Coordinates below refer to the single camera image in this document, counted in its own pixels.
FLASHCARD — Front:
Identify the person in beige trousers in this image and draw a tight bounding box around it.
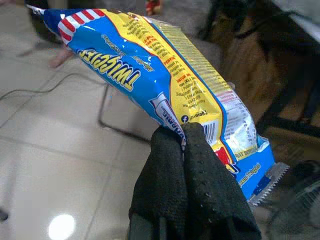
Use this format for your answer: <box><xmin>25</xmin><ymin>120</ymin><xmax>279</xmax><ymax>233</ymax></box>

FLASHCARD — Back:
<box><xmin>48</xmin><ymin>46</ymin><xmax>75</xmax><ymax>68</ymax></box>

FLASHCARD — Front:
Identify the thin grey floor cable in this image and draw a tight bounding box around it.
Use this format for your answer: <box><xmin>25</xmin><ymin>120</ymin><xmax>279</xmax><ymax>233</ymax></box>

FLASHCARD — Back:
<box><xmin>0</xmin><ymin>73</ymin><xmax>108</xmax><ymax>101</ymax></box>

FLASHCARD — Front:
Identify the blue yellow snack wrapper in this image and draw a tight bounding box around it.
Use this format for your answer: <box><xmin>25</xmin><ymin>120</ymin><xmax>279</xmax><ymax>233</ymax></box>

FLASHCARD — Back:
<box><xmin>26</xmin><ymin>4</ymin><xmax>291</xmax><ymax>207</ymax></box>

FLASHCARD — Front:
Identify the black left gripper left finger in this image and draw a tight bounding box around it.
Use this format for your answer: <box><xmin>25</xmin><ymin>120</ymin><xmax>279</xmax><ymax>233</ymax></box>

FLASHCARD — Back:
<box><xmin>128</xmin><ymin>126</ymin><xmax>189</xmax><ymax>240</ymax></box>

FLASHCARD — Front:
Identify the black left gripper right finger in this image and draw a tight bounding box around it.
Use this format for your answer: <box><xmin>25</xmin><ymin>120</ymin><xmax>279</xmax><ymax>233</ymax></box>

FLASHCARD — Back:
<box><xmin>183</xmin><ymin>122</ymin><xmax>262</xmax><ymax>240</ymax></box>

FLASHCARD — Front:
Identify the red gold lion toy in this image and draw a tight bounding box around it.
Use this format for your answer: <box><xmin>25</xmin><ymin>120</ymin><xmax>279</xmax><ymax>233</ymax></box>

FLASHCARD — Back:
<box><xmin>144</xmin><ymin>0</ymin><xmax>163</xmax><ymax>16</ymax></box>

